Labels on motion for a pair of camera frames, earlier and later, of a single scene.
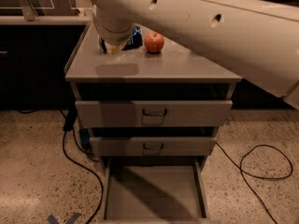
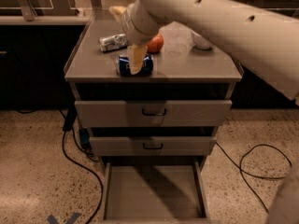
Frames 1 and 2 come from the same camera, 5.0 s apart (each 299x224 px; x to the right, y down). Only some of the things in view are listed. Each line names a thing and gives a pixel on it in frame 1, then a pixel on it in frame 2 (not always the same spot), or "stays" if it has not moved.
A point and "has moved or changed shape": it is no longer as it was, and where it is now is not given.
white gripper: x=116 y=36 → x=128 y=24
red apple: x=153 y=42 stays
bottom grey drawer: x=155 y=189 stays
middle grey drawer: x=151 y=147 stays
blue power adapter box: x=84 y=136 stays
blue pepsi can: x=135 y=40 has moved or changed shape
